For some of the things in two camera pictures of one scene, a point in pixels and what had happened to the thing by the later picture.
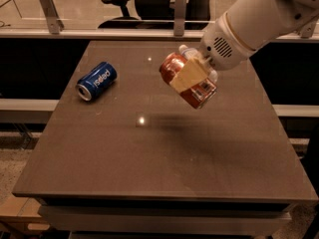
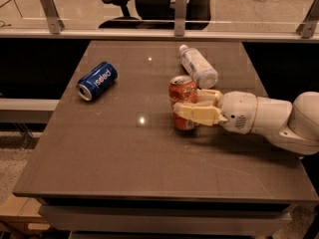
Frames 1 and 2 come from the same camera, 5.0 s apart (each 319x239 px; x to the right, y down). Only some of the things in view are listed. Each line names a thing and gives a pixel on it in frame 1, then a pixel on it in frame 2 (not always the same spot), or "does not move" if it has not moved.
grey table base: x=167 y=217 does not move
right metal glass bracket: x=307 y=30 does not move
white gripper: x=221 y=48 to x=237 y=112
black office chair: x=155 y=7 does not move
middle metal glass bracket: x=179 y=12 does not move
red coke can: x=198 y=96 to x=182 y=90
